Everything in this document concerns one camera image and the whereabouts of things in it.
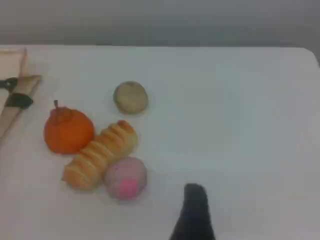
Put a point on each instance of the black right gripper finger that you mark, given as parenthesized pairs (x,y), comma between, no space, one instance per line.
(196,215)

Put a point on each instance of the long ridged golden bread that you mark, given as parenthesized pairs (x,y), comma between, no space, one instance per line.
(100,155)

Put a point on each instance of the beige round toy bun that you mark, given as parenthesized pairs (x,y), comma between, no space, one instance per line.
(130,97)

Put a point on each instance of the orange toy tangerine with stem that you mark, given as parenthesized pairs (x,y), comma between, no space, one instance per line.
(67,132)

